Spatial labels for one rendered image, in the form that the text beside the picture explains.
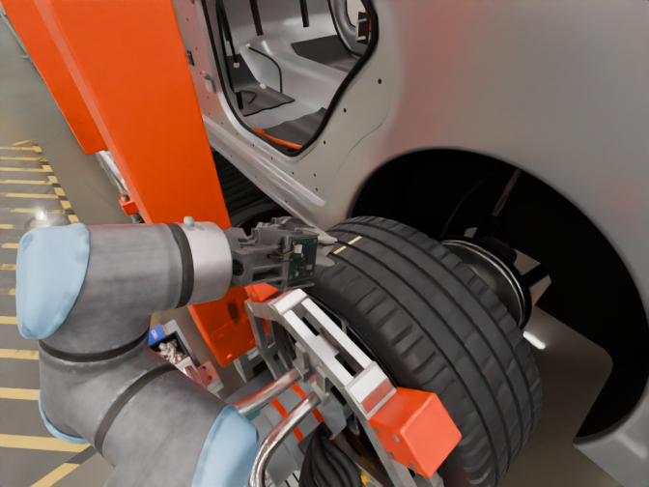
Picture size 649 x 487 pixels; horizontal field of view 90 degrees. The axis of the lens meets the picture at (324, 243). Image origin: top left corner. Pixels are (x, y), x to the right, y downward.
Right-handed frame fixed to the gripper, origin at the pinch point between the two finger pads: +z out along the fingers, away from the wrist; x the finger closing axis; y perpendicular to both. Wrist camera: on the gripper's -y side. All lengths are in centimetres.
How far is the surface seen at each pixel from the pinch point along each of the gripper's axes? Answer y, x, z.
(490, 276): 11, -10, 52
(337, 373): 7.9, -18.6, -2.4
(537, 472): 28, -100, 112
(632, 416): 43, -28, 44
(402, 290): 10.2, -6.6, 9.3
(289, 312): -5.0, -13.6, -2.0
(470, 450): 25.4, -26.6, 9.0
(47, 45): -215, 66, -10
